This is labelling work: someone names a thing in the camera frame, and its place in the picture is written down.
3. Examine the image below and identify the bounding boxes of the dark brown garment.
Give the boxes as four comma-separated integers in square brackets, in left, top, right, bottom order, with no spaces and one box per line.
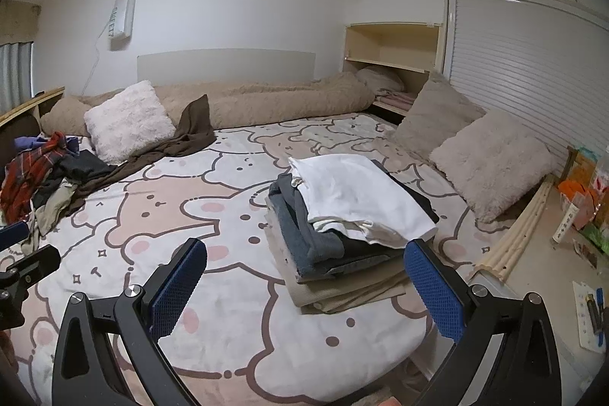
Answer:
[62,95,216,217]

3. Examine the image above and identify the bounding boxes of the white t-shirt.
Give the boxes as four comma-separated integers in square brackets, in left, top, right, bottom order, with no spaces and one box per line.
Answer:
[289,153,438,249]

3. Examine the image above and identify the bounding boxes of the folded blue jeans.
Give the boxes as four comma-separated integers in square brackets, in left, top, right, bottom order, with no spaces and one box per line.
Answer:
[268,173,403,282]

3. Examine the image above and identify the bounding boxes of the folded beige trousers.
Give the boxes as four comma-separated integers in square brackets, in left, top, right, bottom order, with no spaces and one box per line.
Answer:
[264,200,410,314]

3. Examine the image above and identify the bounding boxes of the red plaid shirt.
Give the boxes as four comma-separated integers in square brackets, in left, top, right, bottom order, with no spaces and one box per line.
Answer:
[1,132,68,224]

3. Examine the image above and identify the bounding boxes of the light fluffy cushion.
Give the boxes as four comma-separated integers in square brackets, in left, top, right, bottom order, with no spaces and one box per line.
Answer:
[429,109,555,224]

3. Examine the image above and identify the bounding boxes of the white louvered door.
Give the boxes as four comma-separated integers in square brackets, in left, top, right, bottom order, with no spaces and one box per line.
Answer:
[442,0,608,167]

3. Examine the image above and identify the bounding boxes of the folded pink bedding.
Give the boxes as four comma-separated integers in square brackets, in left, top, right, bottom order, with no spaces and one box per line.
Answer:
[375,89,417,110]

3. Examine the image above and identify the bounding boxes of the white fluffy pillow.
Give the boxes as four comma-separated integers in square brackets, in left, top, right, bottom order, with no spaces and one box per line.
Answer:
[84,80,175,165]

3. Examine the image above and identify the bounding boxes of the olive khaki garment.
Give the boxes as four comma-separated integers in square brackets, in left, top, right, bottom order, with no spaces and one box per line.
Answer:
[21,179,78,256]

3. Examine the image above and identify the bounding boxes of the wooden corner shelf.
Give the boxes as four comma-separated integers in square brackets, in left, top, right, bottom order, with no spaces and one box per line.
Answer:
[343,22,442,97]

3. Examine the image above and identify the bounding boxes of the black garment in pile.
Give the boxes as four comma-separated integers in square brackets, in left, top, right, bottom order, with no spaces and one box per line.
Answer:
[32,150,116,208]

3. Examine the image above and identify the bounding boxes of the white tube on desk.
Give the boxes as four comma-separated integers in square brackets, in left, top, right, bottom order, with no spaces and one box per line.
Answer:
[551,202,579,244]

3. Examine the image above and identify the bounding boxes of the grey window curtain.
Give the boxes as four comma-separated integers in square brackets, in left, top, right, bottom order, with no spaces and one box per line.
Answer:
[0,42,34,115]

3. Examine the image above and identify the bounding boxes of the bear pattern bed blanket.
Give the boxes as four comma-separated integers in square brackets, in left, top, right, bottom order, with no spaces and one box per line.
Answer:
[10,115,508,405]

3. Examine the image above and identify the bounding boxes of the beige fluffy cushion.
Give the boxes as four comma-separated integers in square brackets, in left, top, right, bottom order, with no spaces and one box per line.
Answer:
[391,71,485,163]

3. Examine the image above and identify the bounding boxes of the beige rolled comforter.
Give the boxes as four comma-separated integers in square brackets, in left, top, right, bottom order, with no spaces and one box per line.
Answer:
[39,71,376,138]

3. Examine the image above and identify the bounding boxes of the wooden bed side rail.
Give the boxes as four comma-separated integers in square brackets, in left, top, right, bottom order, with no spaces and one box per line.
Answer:
[467,175,554,283]

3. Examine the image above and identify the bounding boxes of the folded black garment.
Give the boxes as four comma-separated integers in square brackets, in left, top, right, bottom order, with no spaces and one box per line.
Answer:
[341,154,437,249]

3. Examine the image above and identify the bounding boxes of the white tray with pens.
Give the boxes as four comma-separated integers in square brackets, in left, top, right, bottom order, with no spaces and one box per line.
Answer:
[572,281,607,355]

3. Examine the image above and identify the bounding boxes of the orange snack packages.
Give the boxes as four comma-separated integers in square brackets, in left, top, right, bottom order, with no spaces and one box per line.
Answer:
[557,147,608,255]

